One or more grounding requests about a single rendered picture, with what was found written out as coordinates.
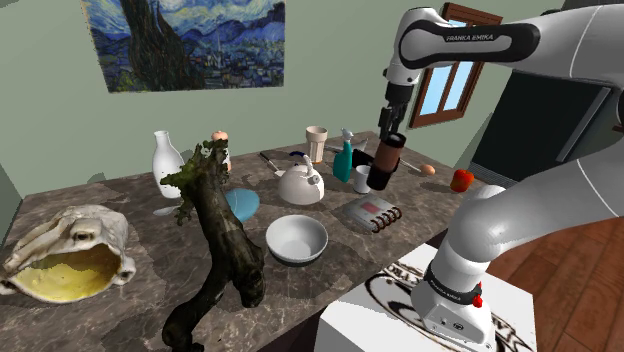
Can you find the brown framed window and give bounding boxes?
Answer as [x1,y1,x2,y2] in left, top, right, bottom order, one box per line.
[408,2,504,129]

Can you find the spiral bound notebook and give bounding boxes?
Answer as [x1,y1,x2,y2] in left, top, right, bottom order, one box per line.
[342,193,404,235]

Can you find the blue night sky painting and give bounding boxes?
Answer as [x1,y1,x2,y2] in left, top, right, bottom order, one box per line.
[80,0,287,94]

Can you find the light blue plate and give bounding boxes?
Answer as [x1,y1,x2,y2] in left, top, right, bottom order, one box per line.
[223,187,262,224]

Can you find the black box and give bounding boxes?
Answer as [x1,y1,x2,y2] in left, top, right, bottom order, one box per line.
[351,147,377,170]

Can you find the white patterned robot stand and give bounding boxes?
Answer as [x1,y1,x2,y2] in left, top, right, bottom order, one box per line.
[314,242,538,352]

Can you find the shaker with peach top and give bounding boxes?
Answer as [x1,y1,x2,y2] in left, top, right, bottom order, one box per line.
[210,129,233,173]

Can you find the white bottle vase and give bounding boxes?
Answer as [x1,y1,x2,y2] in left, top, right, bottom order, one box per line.
[151,129,186,200]

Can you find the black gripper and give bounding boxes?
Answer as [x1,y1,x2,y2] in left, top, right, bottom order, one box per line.
[378,81,416,142]

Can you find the white bowl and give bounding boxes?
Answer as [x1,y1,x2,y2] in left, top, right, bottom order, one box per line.
[264,214,330,268]

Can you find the beige ribbed cup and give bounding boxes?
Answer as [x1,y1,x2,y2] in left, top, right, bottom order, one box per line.
[305,125,329,165]

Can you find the brown cylinder with black ends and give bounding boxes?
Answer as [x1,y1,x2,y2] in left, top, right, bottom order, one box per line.
[365,132,408,192]

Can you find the grey metal utensil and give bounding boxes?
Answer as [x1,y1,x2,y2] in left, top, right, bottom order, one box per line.
[323,138,370,155]

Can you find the black appliance with grey handle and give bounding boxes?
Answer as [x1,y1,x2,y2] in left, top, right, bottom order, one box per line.
[469,69,619,185]

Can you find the white kettle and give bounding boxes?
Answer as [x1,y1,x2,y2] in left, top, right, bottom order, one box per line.
[277,154,326,206]

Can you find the teal spray bottle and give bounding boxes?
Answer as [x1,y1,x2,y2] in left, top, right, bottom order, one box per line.
[332,127,356,184]

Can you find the red bell pepper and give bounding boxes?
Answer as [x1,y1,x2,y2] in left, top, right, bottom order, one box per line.
[449,168,476,194]

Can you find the white frog figure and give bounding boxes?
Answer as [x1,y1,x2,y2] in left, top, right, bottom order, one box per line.
[0,204,137,305]

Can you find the dark mossy branch figure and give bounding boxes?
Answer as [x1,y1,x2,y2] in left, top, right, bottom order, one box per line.
[160,139,267,352]

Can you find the white mug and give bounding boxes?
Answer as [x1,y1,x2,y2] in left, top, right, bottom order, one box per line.
[352,164,373,195]

